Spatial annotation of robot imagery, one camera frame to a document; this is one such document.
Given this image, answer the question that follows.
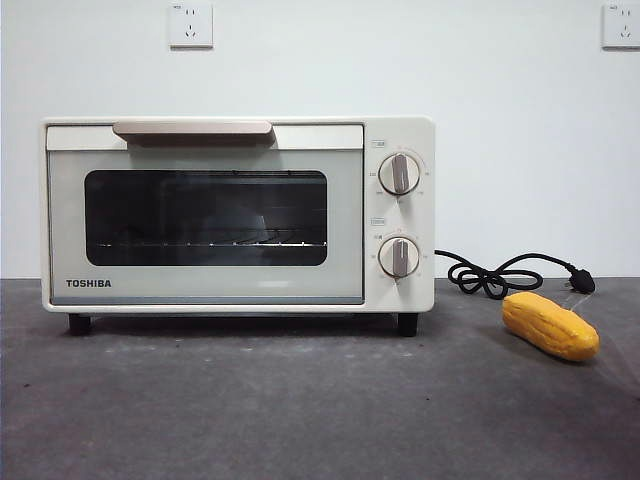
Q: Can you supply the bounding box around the glass oven door with handle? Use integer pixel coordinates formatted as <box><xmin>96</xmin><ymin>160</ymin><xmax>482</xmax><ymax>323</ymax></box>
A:
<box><xmin>45</xmin><ymin>119</ymin><xmax>366</xmax><ymax>306</ymax></box>

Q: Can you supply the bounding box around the yellow corn cob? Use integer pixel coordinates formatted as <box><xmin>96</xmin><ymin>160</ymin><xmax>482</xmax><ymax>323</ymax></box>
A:
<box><xmin>501</xmin><ymin>293</ymin><xmax>600</xmax><ymax>363</ymax></box>

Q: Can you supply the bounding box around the cream oven timer knob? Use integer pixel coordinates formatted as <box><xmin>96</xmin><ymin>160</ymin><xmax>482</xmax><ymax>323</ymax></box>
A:
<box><xmin>378</xmin><ymin>236</ymin><xmax>421</xmax><ymax>279</ymax></box>

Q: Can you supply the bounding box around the cream oven temperature knob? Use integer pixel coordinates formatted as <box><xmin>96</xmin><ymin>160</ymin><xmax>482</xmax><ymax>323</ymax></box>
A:
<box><xmin>378</xmin><ymin>152</ymin><xmax>421</xmax><ymax>196</ymax></box>

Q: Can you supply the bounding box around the cream Toshiba toaster oven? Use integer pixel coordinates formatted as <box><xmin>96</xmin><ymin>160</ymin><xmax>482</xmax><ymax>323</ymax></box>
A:
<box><xmin>39</xmin><ymin>115</ymin><xmax>437</xmax><ymax>337</ymax></box>

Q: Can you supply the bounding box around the metal wire oven rack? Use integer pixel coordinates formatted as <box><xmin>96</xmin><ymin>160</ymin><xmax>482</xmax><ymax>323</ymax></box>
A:
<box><xmin>97</xmin><ymin>239</ymin><xmax>329</xmax><ymax>249</ymax></box>

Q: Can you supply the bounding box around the white wall socket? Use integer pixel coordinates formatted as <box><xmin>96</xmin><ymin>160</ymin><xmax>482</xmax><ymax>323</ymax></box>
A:
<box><xmin>601</xmin><ymin>2</ymin><xmax>640</xmax><ymax>51</ymax></box>
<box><xmin>168</xmin><ymin>2</ymin><xmax>215</xmax><ymax>50</ymax></box>

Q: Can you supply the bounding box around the black power cord with plug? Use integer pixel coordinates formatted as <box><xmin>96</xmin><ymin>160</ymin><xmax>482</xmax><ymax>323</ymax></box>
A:
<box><xmin>433</xmin><ymin>249</ymin><xmax>597</xmax><ymax>301</ymax></box>

